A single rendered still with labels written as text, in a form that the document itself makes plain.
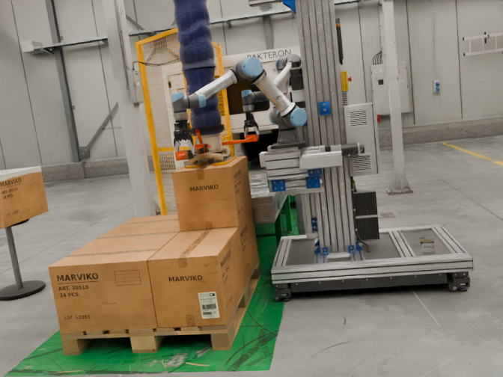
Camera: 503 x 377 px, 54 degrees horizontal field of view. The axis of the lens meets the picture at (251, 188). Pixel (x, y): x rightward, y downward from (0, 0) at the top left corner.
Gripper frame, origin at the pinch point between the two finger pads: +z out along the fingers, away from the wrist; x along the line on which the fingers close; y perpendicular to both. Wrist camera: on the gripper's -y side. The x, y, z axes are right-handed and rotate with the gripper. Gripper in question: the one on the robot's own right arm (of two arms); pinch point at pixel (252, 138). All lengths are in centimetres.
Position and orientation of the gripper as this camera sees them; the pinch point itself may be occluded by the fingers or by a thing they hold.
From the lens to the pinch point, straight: 373.1
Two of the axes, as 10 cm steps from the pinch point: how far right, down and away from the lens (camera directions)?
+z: 1.2, 9.8, 1.5
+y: -1.6, 1.7, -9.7
